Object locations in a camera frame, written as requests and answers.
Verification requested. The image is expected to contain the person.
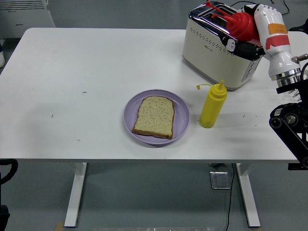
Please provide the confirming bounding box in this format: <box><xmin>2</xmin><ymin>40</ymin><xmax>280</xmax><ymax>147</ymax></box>
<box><xmin>288</xmin><ymin>18</ymin><xmax>308</xmax><ymax>32</ymax></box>

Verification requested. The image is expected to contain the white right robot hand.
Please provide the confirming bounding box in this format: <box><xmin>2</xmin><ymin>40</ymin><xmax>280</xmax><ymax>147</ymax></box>
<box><xmin>222</xmin><ymin>3</ymin><xmax>302</xmax><ymax>78</ymax></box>

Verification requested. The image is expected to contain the red squeeze bottle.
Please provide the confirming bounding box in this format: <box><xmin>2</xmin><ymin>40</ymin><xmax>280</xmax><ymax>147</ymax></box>
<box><xmin>205</xmin><ymin>1</ymin><xmax>262</xmax><ymax>47</ymax></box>

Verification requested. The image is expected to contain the white ribbed appliance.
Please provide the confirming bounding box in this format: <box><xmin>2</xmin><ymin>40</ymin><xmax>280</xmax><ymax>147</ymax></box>
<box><xmin>0</xmin><ymin>0</ymin><xmax>56</xmax><ymax>46</ymax></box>

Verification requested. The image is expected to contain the slice of bread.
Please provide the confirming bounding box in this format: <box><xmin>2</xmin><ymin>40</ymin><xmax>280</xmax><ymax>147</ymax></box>
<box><xmin>131</xmin><ymin>95</ymin><xmax>175</xmax><ymax>140</ymax></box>

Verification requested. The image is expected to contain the thin black floor cable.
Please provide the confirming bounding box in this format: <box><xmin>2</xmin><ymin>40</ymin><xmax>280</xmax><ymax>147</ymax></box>
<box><xmin>225</xmin><ymin>163</ymin><xmax>235</xmax><ymax>231</ymax></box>

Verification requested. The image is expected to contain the purple round plate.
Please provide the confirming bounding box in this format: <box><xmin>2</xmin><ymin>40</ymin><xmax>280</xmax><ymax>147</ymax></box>
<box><xmin>123</xmin><ymin>89</ymin><xmax>191</xmax><ymax>145</ymax></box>

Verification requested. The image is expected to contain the looped black floor cable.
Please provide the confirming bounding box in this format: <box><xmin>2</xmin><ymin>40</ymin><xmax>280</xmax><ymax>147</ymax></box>
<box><xmin>228</xmin><ymin>0</ymin><xmax>291</xmax><ymax>15</ymax></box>

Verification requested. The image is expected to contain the metal floor outlet box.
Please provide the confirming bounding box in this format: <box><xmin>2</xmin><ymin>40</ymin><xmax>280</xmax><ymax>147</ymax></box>
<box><xmin>209</xmin><ymin>170</ymin><xmax>231</xmax><ymax>190</ymax></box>

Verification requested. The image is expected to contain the yellow squeeze bottle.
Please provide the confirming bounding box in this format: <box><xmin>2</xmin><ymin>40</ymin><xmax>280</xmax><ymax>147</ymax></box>
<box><xmin>196</xmin><ymin>79</ymin><xmax>228</xmax><ymax>128</ymax></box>

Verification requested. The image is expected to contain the cream and chrome toaster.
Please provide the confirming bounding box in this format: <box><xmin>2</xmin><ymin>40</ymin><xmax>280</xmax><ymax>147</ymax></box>
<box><xmin>181</xmin><ymin>1</ymin><xmax>264</xmax><ymax>91</ymax></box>

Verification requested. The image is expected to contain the white table leg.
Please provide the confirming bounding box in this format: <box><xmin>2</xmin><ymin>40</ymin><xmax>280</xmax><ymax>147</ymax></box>
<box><xmin>235</xmin><ymin>163</ymin><xmax>261</xmax><ymax>228</ymax></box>
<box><xmin>64</xmin><ymin>162</ymin><xmax>88</xmax><ymax>228</ymax></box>

